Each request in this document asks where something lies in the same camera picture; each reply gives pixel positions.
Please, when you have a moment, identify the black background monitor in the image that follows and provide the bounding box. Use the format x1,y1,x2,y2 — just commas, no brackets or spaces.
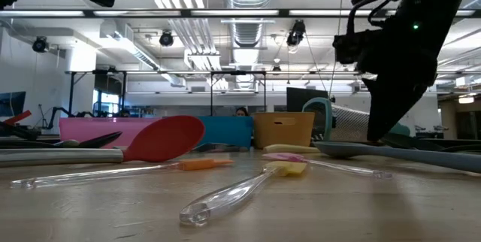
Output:
286,86,330,113

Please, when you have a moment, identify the green striped handle knife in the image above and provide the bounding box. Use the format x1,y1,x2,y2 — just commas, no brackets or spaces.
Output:
54,139,81,149

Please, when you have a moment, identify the orange mini spatula clear handle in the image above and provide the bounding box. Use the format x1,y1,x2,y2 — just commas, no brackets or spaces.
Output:
10,158,234,190

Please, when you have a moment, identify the yellow mini spatula clear handle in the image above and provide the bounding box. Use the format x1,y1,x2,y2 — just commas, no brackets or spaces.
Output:
179,160,308,227

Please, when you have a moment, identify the thin hanging cable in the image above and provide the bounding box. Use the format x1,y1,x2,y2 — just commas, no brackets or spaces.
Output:
328,0,345,98

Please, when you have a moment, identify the cream white knife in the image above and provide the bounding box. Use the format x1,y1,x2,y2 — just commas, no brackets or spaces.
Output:
262,144,322,155

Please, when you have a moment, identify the pink mini spatula clear handle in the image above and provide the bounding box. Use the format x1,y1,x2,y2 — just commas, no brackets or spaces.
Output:
262,152,393,180

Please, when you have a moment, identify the red background bar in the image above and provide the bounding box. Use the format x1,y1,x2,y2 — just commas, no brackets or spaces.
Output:
2,109,33,127

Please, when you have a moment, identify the red spoon steel handle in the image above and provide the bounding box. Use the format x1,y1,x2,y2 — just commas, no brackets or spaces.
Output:
0,114,206,168

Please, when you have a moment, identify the teal plastic bin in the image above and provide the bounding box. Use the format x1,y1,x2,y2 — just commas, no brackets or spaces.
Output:
197,116,255,150

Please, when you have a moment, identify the orange plastic bin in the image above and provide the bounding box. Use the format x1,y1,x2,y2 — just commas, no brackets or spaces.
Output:
253,111,316,150

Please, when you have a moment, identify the blue screen background monitor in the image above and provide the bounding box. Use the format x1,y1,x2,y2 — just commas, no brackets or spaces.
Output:
0,91,27,118

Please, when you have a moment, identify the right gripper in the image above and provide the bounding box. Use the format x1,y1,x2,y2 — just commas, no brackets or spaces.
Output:
332,31,439,143

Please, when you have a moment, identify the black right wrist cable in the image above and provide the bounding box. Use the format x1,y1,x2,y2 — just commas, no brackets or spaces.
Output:
346,0,394,36

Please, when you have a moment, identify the black ceiling spotlight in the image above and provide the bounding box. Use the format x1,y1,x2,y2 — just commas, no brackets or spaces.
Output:
159,30,175,47
32,35,50,53
286,19,307,47

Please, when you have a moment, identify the grey spoon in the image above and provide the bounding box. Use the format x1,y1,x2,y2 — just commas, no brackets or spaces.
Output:
313,141,481,174

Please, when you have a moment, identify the pink plastic bin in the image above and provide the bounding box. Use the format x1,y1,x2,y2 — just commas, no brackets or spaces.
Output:
59,116,162,149

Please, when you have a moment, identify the steel box grater teal trim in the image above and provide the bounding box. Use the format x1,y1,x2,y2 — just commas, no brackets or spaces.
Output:
302,97,413,144

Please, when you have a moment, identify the black frame background workstation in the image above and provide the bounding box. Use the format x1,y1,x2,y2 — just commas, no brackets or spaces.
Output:
65,69,268,118

